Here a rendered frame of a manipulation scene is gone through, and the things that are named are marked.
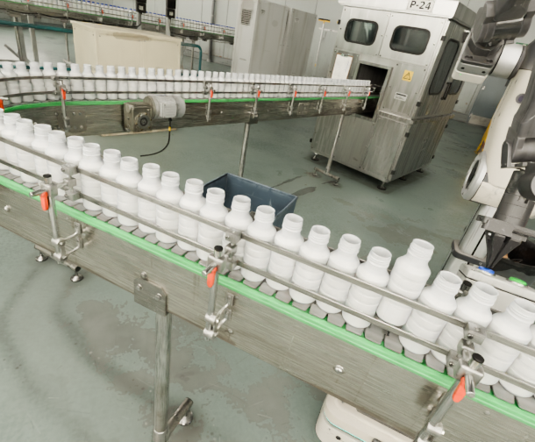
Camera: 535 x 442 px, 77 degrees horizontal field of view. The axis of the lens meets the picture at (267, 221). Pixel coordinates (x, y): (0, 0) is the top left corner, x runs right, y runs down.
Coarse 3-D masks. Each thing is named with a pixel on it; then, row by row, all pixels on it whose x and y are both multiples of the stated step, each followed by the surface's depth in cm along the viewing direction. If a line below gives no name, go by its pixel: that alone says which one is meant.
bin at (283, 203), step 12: (216, 180) 130; (228, 180) 138; (240, 180) 135; (204, 192) 125; (228, 192) 140; (240, 192) 138; (252, 192) 135; (264, 192) 133; (276, 192) 131; (228, 204) 143; (252, 204) 138; (264, 204) 135; (276, 204) 133; (288, 204) 121; (276, 216) 112
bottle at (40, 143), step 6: (36, 126) 86; (42, 126) 88; (48, 126) 88; (36, 132) 86; (42, 132) 85; (36, 138) 86; (42, 138) 86; (36, 144) 86; (42, 144) 86; (48, 144) 87; (36, 150) 86; (42, 150) 87; (36, 156) 87; (36, 162) 88; (42, 162) 88; (36, 168) 90; (42, 168) 89; (42, 174) 90
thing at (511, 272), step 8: (528, 240) 206; (520, 248) 210; (528, 248) 206; (512, 256) 213; (520, 256) 209; (528, 256) 205; (496, 264) 184; (504, 264) 182; (512, 264) 179; (520, 264) 178; (528, 264) 204; (496, 272) 186; (504, 272) 184; (512, 272) 182; (520, 272) 181; (528, 272) 180; (528, 280) 185
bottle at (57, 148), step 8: (48, 136) 83; (56, 136) 83; (64, 136) 85; (56, 144) 84; (64, 144) 85; (48, 152) 84; (56, 152) 84; (64, 152) 85; (48, 160) 85; (64, 160) 86; (48, 168) 86; (56, 168) 86; (56, 176) 87; (64, 176) 87; (64, 192) 89
